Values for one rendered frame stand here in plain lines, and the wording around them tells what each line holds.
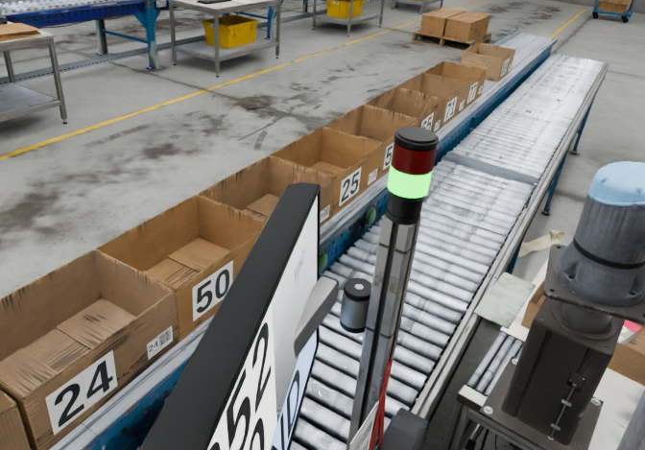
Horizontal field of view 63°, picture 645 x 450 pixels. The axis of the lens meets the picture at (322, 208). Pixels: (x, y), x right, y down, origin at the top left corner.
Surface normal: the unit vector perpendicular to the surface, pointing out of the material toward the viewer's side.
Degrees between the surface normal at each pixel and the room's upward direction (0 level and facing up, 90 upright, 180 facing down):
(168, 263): 0
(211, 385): 4
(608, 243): 93
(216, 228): 89
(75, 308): 89
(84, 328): 1
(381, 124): 89
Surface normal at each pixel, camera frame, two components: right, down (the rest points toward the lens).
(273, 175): -0.50, 0.40
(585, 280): -0.72, 0.00
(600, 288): -0.44, 0.13
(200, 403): 0.01, -0.87
